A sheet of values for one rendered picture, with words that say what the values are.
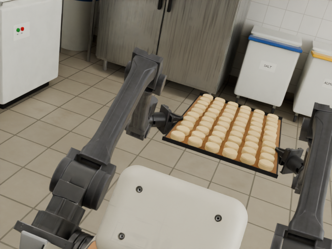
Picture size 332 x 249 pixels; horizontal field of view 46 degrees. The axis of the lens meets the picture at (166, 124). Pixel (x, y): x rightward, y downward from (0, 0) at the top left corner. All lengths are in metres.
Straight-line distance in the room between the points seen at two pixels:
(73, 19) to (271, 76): 2.39
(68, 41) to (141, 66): 4.09
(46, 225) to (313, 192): 0.50
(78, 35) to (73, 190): 4.28
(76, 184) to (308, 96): 3.61
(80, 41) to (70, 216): 4.34
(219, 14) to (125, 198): 3.35
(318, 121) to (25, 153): 2.36
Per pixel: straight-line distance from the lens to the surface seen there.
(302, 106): 4.26
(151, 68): 0.96
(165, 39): 4.04
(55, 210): 0.75
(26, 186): 2.67
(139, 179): 0.60
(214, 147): 1.33
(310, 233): 0.78
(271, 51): 4.11
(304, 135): 1.04
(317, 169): 0.85
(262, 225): 2.75
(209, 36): 3.91
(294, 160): 1.45
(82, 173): 0.78
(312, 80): 4.17
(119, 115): 0.86
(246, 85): 4.23
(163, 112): 1.49
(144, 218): 0.59
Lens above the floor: 1.67
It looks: 28 degrees down
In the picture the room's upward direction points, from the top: 12 degrees clockwise
